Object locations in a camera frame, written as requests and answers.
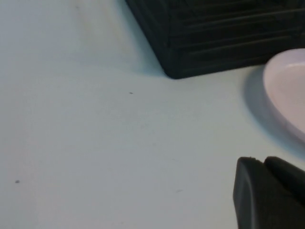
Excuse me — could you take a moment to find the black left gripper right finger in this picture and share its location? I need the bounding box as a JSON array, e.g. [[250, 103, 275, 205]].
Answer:
[[264, 156, 305, 202]]

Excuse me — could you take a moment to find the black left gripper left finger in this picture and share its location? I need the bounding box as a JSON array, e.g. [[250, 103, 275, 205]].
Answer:
[[233, 156, 305, 229]]

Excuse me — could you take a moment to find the pink round plate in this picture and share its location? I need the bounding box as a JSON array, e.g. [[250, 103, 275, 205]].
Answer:
[[262, 48, 305, 142]]

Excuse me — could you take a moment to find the black plastic drain tray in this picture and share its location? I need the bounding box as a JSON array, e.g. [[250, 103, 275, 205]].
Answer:
[[125, 0, 305, 80]]

